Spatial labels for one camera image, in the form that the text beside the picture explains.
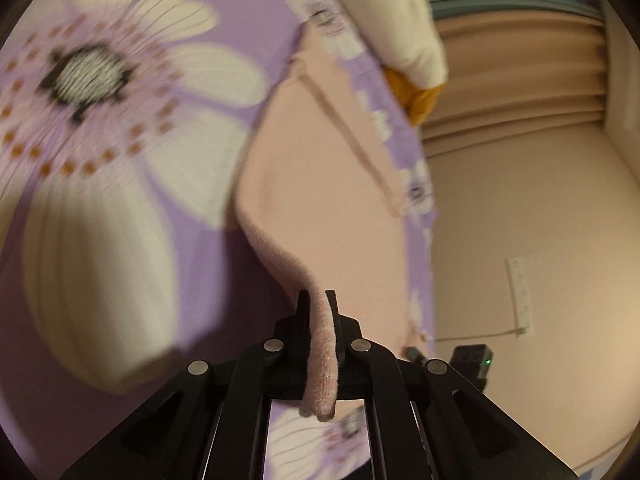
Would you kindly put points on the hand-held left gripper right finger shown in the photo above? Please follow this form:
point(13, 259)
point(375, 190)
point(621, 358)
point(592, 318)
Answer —
point(341, 327)

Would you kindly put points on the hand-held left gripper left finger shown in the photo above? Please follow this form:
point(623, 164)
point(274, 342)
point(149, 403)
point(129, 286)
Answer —
point(300, 321)

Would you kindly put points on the pink knit sweater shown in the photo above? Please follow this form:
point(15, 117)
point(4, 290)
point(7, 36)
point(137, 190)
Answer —
point(320, 210)

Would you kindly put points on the black device with green light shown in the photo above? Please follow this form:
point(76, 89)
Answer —
point(470, 360)

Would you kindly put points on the white power strip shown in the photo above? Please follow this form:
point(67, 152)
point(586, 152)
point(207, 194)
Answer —
point(522, 295)

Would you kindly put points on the beige curtain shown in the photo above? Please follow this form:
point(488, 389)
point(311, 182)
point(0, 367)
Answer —
point(515, 70)

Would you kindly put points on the white and orange plush toy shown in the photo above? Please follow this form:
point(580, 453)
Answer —
point(395, 20)

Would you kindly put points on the purple floral bedsheet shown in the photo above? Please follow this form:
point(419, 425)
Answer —
point(260, 0)

